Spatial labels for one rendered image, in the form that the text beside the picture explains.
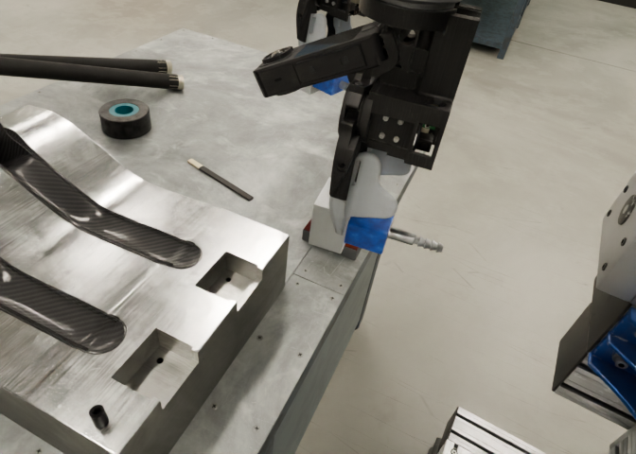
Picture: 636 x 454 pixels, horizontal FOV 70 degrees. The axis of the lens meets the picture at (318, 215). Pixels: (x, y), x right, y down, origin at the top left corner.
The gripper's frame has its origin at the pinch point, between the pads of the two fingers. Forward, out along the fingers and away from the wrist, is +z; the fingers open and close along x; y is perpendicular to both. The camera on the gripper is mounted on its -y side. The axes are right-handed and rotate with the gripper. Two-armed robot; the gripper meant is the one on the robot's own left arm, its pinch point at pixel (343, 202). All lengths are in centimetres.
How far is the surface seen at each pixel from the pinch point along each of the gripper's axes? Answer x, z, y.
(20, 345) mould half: -22.0, 6.5, -20.5
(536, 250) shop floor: 124, 95, 61
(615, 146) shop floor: 239, 94, 109
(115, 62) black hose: 34, 11, -55
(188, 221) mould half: -3.1, 6.3, -16.2
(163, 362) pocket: -17.8, 8.8, -10.1
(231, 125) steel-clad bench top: 30.8, 14.9, -28.6
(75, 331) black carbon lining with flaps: -19.0, 6.8, -17.7
